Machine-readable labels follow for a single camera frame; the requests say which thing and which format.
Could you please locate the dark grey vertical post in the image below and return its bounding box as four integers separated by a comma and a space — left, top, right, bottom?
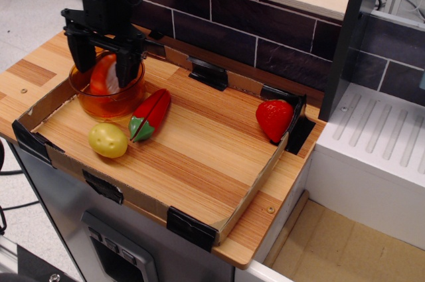
319, 0, 376, 121

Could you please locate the red toy strawberry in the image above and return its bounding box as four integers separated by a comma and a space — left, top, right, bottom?
256, 100, 294, 143

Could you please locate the orange transparent plastic pot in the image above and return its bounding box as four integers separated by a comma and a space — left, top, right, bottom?
68, 50, 145, 119

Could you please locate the red toy chili pepper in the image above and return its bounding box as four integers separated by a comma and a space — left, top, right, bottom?
128, 89, 171, 143

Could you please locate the yellow toy potato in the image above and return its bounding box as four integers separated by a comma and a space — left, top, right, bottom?
88, 123, 128, 159

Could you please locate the black floor cable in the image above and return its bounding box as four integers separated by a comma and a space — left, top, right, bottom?
0, 141, 40, 236

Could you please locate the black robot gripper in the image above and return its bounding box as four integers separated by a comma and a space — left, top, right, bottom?
61, 0, 145, 88

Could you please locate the white toy sink drainboard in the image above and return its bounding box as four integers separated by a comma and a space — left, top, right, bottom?
314, 82, 425, 210

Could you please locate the grey toy oven front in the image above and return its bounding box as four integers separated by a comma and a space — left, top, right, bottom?
10, 145, 234, 281

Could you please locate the cardboard fence with black tape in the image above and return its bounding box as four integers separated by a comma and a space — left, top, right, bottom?
5, 34, 319, 257

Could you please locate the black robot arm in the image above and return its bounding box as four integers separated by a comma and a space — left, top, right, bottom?
61, 0, 145, 88

